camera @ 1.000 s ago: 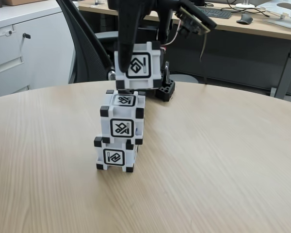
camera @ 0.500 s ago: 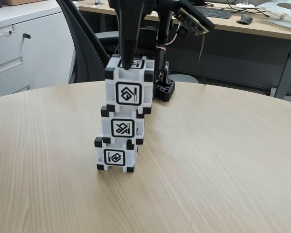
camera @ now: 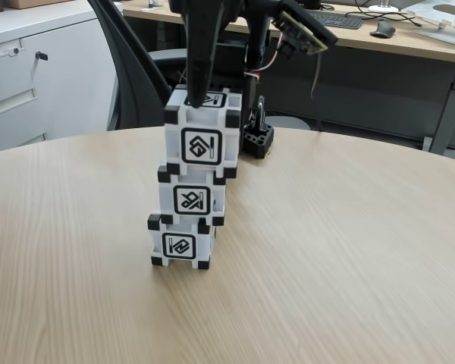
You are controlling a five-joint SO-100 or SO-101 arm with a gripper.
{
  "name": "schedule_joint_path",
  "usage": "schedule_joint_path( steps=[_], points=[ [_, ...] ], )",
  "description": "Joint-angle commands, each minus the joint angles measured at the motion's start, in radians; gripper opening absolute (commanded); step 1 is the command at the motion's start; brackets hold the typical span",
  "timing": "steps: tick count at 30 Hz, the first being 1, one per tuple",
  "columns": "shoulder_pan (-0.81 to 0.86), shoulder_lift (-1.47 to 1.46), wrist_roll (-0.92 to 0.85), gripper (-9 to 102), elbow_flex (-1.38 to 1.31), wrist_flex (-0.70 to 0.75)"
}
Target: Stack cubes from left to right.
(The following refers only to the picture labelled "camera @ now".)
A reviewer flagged white cube spiral symbol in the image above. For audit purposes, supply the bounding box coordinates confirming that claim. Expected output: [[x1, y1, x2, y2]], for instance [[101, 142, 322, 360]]
[[163, 83, 243, 180]]

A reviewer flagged white cube crossed symbol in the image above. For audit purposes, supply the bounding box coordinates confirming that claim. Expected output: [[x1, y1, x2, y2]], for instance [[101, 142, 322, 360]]
[[157, 163, 228, 228]]

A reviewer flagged black mesh office chair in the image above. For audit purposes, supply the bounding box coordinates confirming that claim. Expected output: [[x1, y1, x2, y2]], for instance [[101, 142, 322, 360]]
[[86, 0, 189, 132]]

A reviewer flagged white filing cabinet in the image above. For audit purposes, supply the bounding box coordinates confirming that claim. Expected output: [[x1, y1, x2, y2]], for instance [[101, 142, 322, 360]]
[[0, 7, 121, 156]]

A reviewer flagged black keyboard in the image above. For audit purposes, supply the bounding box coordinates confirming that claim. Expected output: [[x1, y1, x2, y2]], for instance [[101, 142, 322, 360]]
[[306, 9, 365, 30]]

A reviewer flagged wooden office desk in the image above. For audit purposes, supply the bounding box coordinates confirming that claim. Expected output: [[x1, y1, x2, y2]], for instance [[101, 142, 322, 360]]
[[123, 0, 455, 156]]

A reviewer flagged cardboard box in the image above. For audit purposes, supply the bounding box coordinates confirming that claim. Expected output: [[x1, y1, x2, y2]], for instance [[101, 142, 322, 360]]
[[7, 0, 58, 10]]

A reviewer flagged dark computer mouse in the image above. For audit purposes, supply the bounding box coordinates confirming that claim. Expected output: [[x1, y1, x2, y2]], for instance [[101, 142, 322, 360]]
[[369, 19, 398, 39]]

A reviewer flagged white cube zigzag symbol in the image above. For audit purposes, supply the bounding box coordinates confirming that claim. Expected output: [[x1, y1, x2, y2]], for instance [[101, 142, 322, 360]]
[[146, 212, 218, 271]]

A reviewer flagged white round stand base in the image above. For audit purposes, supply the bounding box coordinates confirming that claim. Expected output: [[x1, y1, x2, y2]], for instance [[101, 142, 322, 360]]
[[367, 0, 403, 14]]

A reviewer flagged silver laptop stand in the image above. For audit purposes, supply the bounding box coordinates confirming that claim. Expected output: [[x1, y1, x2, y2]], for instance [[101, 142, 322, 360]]
[[411, 2, 455, 46]]

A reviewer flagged red white servo cable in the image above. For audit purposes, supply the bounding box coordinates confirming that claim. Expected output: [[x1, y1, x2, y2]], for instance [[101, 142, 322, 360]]
[[249, 32, 282, 80]]

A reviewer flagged black gripper camera mount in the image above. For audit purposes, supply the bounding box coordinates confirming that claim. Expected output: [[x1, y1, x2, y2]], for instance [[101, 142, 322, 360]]
[[271, 0, 339, 58]]

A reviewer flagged grey round pedestal base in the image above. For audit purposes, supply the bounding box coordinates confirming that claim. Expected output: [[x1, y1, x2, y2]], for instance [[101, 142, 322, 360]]
[[268, 115, 312, 132]]

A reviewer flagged grey camera cable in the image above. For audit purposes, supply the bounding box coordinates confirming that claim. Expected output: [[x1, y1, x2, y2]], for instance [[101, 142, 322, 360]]
[[310, 51, 326, 99]]

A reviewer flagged black desk cable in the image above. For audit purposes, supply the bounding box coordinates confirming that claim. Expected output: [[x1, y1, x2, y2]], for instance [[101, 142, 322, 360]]
[[344, 9, 424, 27]]

